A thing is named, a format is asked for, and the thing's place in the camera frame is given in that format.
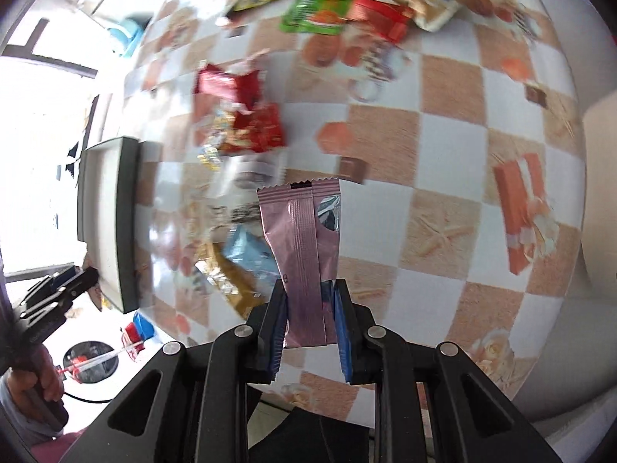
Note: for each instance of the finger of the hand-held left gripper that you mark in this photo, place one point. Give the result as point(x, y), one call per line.
point(60, 279)
point(79, 285)

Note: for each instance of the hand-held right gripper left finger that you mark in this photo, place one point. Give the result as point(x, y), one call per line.
point(272, 342)

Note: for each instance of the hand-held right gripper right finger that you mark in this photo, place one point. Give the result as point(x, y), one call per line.
point(344, 342)

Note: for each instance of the gold snack packet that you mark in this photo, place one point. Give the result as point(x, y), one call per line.
point(231, 279)

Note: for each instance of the grey rectangular tray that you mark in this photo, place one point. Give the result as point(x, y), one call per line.
point(103, 212)

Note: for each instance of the light blue snack packet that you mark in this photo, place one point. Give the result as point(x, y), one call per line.
point(248, 251)

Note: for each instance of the pink stick snack packet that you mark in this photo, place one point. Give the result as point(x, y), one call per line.
point(299, 251)

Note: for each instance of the clear snack packet purple filling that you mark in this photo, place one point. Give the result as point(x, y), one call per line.
point(250, 173)

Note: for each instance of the red gold-print snack packet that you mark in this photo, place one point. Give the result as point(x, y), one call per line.
point(258, 128)

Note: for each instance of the glossy red snack packet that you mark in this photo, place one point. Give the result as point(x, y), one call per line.
point(224, 87)

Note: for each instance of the person's left forearm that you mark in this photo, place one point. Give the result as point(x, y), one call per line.
point(14, 415)

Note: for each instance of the person's left hand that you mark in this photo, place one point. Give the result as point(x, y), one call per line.
point(48, 376)

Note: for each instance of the round black object red mark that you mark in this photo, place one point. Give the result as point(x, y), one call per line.
point(96, 371)

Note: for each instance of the red plastic item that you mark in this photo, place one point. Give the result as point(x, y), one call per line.
point(131, 336)

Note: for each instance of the clear plastic rods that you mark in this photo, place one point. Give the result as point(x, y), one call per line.
point(106, 356)

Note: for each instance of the blue plastic item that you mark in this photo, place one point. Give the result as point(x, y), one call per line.
point(144, 325)

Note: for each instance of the person's dark clothing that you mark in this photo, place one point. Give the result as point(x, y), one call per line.
point(308, 436)

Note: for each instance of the person's maroon clothing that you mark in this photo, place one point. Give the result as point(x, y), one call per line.
point(55, 446)

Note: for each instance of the white printed snack packet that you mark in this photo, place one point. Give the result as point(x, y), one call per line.
point(212, 128)

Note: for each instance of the blue plastic basin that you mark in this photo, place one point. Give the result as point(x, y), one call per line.
point(125, 33)

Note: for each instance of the checked tablecloth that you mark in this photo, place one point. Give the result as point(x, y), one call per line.
point(448, 82)

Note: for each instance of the pile of assorted snack packets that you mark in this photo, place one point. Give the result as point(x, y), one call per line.
point(337, 5)

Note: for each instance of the black window frame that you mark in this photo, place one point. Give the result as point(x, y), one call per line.
point(43, 53)

